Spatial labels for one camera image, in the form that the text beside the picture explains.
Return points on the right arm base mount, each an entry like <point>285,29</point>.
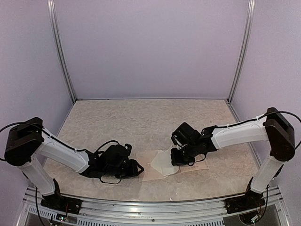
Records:
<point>247,201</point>

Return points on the pink envelope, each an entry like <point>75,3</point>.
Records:
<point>144,159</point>

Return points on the pink printed card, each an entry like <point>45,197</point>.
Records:
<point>199,164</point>

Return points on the left aluminium frame post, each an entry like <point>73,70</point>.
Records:
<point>59,49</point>

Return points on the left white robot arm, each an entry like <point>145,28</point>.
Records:
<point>30,138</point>

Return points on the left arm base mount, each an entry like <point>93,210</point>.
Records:
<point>56,201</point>

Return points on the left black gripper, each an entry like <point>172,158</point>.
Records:
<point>133,171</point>

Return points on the front aluminium rail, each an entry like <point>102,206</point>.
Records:
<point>98,212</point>

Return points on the right aluminium frame post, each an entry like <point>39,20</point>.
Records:
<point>243,50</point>

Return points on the aluminium frame post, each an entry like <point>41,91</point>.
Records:
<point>243,50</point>
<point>59,49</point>

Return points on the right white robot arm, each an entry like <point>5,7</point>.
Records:
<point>271,127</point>

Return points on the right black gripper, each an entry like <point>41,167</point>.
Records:
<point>176,160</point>

